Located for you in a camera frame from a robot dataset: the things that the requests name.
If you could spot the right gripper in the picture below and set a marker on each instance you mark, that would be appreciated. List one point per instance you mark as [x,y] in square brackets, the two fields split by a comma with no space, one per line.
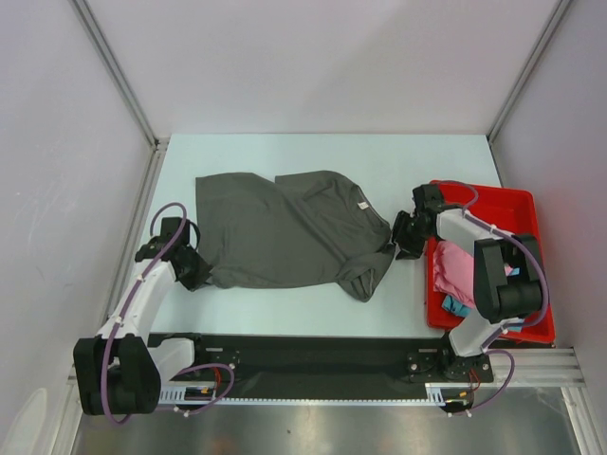
[409,250]

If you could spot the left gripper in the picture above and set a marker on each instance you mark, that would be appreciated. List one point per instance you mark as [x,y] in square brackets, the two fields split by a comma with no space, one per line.
[199,280]

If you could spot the dark grey t shirt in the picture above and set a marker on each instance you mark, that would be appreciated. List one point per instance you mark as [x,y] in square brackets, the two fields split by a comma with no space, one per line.
[297,230]

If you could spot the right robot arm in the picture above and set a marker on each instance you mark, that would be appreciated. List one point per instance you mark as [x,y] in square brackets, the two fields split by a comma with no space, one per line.
[508,281]

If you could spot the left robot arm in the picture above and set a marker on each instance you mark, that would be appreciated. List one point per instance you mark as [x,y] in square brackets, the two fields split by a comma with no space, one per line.
[117,372]

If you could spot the pink t shirt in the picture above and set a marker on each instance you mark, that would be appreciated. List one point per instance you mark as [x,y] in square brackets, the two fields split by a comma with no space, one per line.
[449,255]

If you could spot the blue t shirt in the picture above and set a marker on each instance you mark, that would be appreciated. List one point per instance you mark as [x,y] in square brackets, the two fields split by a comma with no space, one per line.
[457,308]

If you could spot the red plastic bin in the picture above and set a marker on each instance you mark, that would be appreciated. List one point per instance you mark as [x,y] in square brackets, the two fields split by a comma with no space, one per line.
[508,209]

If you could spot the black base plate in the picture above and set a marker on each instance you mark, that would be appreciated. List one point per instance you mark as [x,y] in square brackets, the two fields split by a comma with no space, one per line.
[335,368]

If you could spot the left cable duct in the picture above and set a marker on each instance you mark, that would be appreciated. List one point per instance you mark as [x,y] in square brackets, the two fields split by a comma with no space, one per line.
[184,396]

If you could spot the cable duct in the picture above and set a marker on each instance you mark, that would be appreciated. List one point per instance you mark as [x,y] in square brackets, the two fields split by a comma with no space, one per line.
[458,393]
[184,396]

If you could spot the left aluminium corner post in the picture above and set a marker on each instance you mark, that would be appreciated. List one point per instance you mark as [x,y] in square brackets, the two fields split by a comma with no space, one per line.
[93,30]

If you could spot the aluminium corner post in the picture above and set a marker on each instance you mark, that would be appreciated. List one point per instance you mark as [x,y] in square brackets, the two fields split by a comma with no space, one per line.
[544,40]
[93,30]

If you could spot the right cable duct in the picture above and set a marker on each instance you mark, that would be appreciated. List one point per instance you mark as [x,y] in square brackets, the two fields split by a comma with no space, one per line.
[458,393]

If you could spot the right aluminium corner post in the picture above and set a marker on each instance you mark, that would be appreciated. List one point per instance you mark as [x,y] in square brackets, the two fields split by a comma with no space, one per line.
[544,40]

